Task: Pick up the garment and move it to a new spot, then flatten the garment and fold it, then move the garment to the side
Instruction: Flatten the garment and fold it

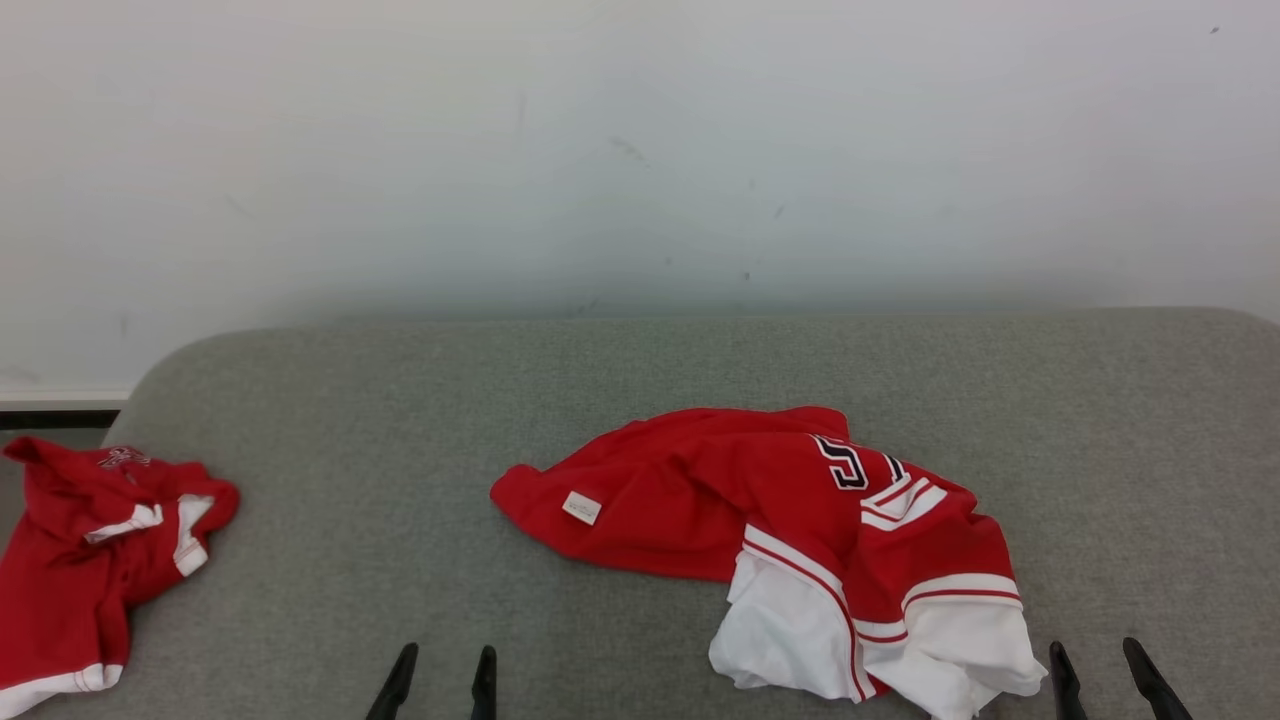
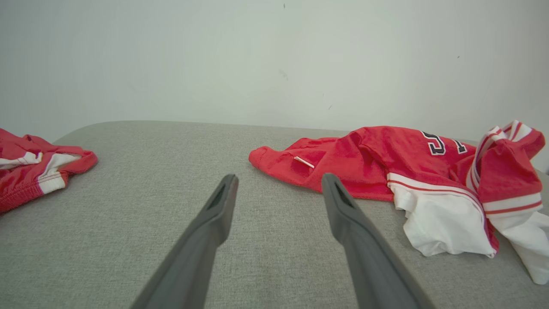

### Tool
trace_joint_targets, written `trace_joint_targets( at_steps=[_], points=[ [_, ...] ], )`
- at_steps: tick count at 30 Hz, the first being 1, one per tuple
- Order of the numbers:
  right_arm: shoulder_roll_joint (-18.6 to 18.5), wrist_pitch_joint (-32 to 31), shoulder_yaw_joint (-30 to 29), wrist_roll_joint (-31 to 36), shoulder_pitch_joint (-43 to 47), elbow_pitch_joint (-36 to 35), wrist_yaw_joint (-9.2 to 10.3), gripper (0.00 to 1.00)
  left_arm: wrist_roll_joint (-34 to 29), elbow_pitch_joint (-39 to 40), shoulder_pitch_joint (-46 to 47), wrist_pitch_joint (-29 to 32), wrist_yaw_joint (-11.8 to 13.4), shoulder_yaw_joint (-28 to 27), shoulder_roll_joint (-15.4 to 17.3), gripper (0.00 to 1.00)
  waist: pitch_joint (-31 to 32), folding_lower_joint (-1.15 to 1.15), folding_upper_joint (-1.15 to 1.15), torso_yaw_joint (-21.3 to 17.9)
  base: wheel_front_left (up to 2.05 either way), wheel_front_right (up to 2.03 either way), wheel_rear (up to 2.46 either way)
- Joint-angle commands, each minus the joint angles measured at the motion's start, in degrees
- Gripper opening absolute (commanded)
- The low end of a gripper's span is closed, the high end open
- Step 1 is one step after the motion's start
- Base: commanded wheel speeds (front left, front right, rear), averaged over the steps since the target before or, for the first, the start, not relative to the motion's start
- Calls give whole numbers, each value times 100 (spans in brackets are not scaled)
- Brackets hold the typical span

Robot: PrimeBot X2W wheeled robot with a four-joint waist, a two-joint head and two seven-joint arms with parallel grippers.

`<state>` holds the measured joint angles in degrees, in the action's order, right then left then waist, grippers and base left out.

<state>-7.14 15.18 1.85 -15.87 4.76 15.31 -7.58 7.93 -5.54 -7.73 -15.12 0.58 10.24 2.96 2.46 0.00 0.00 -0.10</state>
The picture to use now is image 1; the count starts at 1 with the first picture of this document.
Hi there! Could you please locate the grey fabric sofa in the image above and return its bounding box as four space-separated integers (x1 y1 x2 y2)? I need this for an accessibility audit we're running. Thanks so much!
0 307 1280 720

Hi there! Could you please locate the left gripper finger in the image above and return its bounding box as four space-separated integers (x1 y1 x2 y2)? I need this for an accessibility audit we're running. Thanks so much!
470 644 498 720
364 642 420 720

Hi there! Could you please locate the red garment with white trim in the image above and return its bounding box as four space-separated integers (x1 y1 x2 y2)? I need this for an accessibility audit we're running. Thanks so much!
0 436 241 719

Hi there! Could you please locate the dark wall baseboard strip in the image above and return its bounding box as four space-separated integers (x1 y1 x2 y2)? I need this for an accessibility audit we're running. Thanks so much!
0 390 131 431

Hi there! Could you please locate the red white jersey with number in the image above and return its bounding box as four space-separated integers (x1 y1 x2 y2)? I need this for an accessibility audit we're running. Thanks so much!
489 405 1049 720

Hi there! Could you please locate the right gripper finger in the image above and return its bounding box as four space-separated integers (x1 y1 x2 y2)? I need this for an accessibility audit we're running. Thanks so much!
1121 637 1194 720
1048 641 1090 720

